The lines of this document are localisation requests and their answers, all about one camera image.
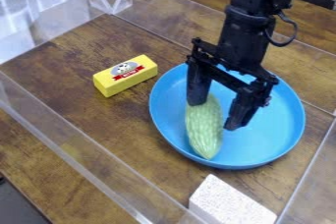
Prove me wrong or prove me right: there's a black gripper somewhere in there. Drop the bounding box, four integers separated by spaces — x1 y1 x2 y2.
187 5 279 131

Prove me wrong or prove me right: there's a green bitter gourd toy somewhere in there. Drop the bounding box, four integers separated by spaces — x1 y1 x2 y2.
186 94 223 160

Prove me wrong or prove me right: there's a blue round plastic tray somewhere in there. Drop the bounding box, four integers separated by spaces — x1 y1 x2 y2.
148 64 306 170

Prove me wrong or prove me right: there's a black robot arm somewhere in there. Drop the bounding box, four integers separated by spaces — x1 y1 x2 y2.
187 0 292 131

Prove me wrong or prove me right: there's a yellow butter box toy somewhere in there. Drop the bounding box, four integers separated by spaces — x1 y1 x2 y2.
94 54 158 97

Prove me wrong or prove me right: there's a white speckled foam block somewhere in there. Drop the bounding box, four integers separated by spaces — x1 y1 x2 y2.
190 174 278 224

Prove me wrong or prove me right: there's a black cable loop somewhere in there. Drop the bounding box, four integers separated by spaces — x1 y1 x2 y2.
264 11 299 48

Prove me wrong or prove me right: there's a clear acrylic enclosure wall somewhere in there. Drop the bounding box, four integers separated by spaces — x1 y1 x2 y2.
0 1 336 224

